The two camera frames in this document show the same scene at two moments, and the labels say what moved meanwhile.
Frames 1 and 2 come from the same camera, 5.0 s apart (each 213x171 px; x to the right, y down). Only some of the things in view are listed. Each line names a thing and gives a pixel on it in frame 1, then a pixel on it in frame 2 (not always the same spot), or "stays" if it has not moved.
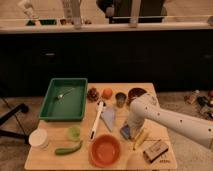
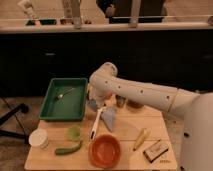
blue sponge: x=125 y=130 -> x=93 y=104
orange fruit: x=107 y=93 stays
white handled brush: x=100 y=105 stays
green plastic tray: x=65 y=100 stays
